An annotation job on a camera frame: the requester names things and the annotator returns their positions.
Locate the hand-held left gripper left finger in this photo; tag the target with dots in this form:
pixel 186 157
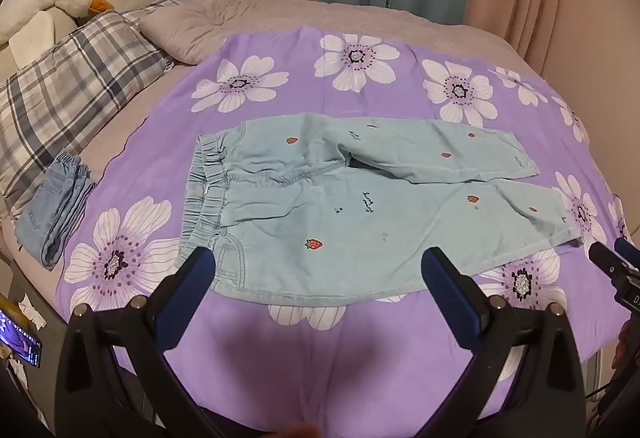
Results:
pixel 192 283

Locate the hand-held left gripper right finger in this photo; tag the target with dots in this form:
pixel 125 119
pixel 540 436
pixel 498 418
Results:
pixel 450 293

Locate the cream cushion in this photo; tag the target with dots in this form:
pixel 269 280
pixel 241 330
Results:
pixel 35 38

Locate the white crumpled tissue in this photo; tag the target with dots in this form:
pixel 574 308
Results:
pixel 31 310

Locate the grey plaid pillow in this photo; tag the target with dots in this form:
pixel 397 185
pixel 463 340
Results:
pixel 65 83

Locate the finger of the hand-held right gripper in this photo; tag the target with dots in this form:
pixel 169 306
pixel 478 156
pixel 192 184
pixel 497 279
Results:
pixel 627 249
pixel 605 260

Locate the folded blue jeans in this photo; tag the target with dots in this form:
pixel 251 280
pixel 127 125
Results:
pixel 50 208

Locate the pinkish grey quilt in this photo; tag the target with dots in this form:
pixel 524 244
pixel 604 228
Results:
pixel 200 23

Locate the light blue strawberry pants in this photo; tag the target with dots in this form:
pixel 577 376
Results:
pixel 300 218

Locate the pinkish grey bed sheet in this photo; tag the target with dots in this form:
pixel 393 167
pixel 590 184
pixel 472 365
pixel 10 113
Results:
pixel 115 133

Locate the white goose plush toy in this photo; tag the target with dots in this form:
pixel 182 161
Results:
pixel 45 0

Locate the purple floral blanket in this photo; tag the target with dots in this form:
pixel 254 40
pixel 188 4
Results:
pixel 400 83

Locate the black smartphone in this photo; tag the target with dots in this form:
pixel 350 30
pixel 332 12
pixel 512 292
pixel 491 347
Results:
pixel 20 338

